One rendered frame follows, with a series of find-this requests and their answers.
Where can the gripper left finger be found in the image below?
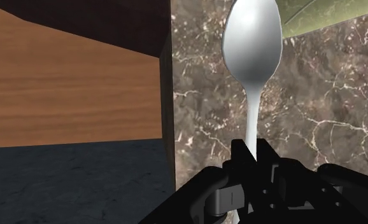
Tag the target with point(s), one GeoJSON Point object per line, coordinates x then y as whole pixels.
{"type": "Point", "coordinates": [215, 183]}

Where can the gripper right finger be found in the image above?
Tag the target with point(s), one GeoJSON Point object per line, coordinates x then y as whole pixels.
{"type": "Point", "coordinates": [295, 183]}

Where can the silver metal spoon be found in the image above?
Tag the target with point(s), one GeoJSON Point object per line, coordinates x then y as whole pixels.
{"type": "Point", "coordinates": [252, 46]}

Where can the brown wooden cabinet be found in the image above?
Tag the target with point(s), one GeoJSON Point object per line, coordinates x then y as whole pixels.
{"type": "Point", "coordinates": [72, 93]}

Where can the olive green flat plate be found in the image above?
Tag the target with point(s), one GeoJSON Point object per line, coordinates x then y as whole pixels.
{"type": "Point", "coordinates": [320, 15]}

